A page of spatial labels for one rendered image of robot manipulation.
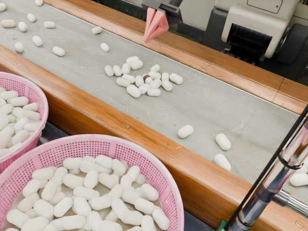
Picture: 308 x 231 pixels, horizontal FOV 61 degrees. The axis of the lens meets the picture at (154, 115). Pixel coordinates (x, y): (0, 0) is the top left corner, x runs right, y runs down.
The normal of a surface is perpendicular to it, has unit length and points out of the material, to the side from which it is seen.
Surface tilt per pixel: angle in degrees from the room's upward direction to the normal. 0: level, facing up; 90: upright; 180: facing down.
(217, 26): 90
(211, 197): 90
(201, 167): 0
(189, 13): 89
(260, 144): 0
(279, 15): 98
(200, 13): 89
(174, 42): 0
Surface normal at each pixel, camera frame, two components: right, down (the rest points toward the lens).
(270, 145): 0.15, -0.75
